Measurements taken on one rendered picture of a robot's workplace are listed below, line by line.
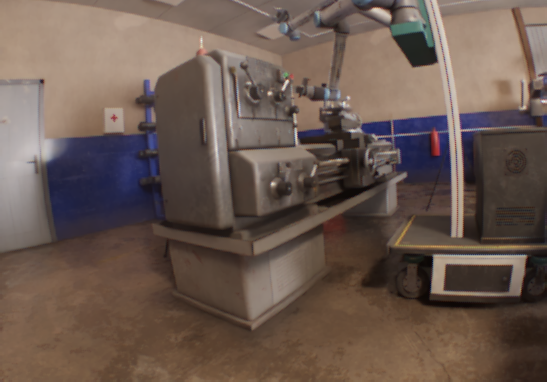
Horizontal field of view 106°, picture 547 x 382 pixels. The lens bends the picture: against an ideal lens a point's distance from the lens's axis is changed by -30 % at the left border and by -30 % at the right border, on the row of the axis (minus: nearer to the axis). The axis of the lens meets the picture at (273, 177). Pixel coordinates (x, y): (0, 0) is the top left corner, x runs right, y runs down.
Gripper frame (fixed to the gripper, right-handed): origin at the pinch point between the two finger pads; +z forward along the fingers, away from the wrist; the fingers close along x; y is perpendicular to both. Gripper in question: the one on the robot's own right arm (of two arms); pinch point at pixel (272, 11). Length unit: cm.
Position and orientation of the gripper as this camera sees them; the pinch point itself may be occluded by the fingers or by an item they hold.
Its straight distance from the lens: 246.2
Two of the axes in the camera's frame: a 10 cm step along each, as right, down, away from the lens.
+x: -5.4, 6.7, 5.1
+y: 5.9, 7.3, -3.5
